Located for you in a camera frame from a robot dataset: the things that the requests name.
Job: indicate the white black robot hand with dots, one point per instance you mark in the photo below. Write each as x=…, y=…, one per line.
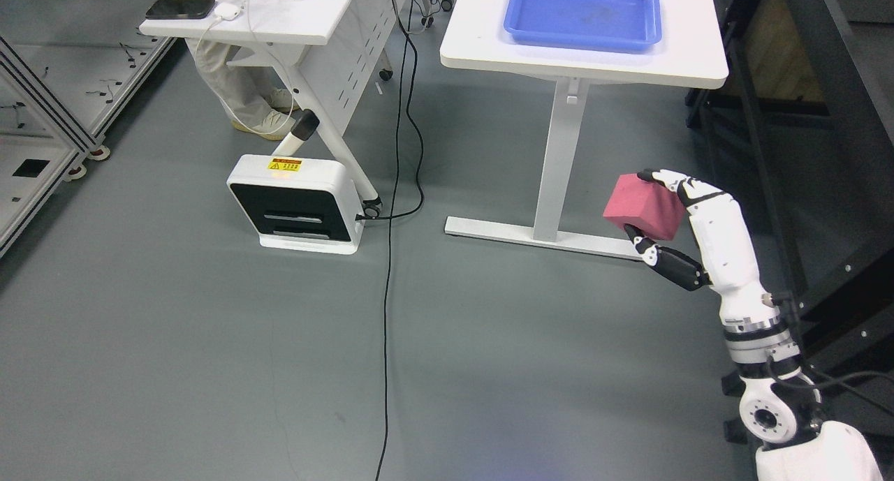
x=728, y=267

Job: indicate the pink foam block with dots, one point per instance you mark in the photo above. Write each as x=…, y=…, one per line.
x=648, y=206

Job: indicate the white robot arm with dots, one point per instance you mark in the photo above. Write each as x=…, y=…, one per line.
x=782, y=407

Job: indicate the black metal shelf right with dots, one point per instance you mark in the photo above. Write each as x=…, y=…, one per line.
x=802, y=134

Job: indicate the blue plastic tray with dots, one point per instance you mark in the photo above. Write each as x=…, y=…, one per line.
x=624, y=26

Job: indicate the white table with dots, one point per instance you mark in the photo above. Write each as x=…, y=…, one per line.
x=690, y=54

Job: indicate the white floor device box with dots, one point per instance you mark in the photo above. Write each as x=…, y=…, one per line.
x=298, y=203

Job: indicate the white folding desk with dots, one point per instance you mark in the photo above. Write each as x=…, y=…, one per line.
x=325, y=51

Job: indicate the white charger adapter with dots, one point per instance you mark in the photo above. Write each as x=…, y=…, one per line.
x=226, y=11

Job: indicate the black smartphone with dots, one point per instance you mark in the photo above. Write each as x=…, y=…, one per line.
x=180, y=9

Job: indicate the aluminium frame rack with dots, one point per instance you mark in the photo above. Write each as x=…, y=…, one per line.
x=69, y=67

